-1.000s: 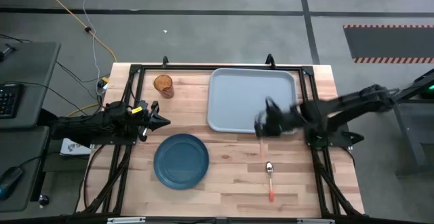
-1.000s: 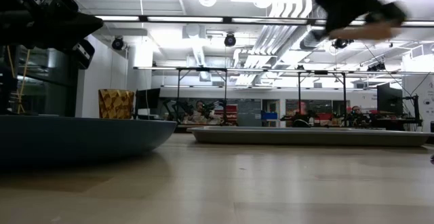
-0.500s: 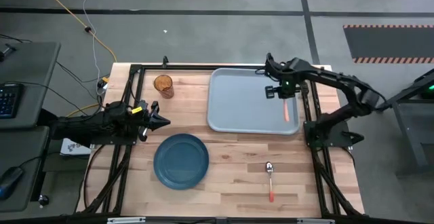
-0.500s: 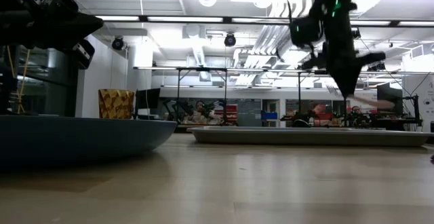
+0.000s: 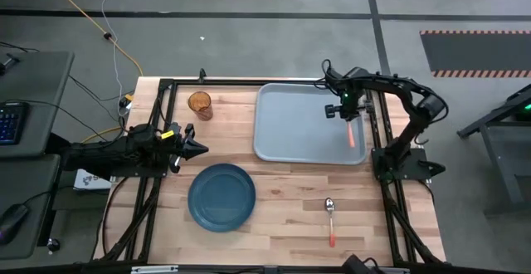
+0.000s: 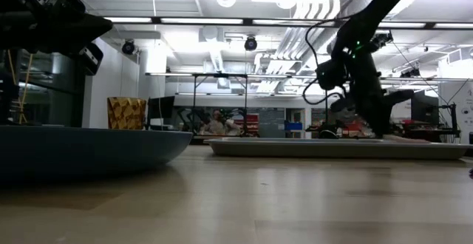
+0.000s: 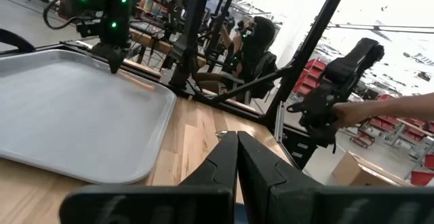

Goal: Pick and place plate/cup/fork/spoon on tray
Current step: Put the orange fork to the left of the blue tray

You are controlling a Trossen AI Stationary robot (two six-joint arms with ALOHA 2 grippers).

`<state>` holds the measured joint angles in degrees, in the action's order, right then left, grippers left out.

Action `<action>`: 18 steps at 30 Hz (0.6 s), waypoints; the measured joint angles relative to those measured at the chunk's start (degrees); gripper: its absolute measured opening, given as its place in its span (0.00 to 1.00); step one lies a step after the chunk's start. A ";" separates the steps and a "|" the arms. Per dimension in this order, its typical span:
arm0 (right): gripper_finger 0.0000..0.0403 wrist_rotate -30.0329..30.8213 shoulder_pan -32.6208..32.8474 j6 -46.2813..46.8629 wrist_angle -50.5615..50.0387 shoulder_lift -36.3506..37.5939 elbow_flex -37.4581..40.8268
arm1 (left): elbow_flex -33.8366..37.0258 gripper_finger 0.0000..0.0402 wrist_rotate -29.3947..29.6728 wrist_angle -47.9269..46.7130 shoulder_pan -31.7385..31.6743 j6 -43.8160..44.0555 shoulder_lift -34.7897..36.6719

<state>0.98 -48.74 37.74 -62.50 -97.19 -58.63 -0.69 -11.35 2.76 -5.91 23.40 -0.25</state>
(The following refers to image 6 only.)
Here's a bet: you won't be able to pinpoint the blue round plate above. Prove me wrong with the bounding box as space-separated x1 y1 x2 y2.
0 124 194 186

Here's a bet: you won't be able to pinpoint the grey plastic tray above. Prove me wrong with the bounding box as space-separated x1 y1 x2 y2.
204 136 473 160

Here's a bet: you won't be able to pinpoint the black round ceiling lamp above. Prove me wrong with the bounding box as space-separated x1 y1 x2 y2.
121 39 136 55
243 35 259 52

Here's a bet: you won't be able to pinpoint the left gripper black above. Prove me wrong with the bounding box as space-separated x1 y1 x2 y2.
0 11 114 55

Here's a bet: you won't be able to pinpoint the dark chalkboard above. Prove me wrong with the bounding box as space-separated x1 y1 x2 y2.
258 106 286 138

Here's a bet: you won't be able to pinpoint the person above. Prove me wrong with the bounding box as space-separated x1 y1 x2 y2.
200 109 242 136

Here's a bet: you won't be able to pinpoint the black background frame stand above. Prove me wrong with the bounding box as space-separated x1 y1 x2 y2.
191 72 249 138

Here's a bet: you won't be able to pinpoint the black equipment stand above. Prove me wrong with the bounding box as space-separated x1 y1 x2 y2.
438 102 461 141

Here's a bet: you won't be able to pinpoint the red storage box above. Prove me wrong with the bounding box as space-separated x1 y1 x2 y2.
343 121 365 138
234 113 260 134

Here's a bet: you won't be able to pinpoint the black overhead light bar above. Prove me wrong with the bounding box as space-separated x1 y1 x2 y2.
103 16 473 30

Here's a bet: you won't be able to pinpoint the black computer monitor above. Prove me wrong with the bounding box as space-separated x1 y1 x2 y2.
146 95 176 131

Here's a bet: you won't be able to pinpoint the white poster board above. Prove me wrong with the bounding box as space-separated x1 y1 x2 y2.
438 81 473 145

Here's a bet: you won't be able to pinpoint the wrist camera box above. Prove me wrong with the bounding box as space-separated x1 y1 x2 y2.
316 58 347 92
78 42 105 77

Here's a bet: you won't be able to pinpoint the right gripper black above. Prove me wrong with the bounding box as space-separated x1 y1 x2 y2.
330 66 415 138

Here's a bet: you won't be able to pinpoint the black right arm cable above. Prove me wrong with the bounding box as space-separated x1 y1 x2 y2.
302 14 350 106

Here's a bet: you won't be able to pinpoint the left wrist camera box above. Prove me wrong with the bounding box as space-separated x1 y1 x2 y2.
78 42 105 77

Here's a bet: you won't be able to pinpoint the yellow thin rods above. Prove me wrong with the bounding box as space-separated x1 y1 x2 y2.
6 50 35 126

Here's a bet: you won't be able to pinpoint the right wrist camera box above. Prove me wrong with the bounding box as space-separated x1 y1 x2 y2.
316 58 347 92

